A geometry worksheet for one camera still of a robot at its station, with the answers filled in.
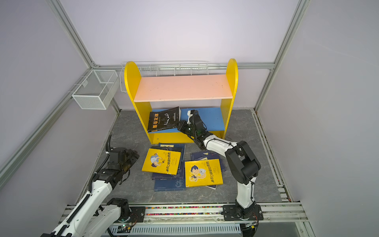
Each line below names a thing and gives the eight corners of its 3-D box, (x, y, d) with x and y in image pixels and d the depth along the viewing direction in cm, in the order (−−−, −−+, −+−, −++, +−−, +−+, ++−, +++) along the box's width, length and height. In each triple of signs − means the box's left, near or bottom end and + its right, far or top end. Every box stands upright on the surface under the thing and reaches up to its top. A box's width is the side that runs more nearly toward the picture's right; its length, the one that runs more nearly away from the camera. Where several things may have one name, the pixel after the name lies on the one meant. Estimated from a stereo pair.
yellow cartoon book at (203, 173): (184, 187, 84) (183, 184, 80) (185, 162, 94) (185, 158, 90) (222, 187, 84) (223, 184, 80) (219, 162, 94) (220, 158, 90)
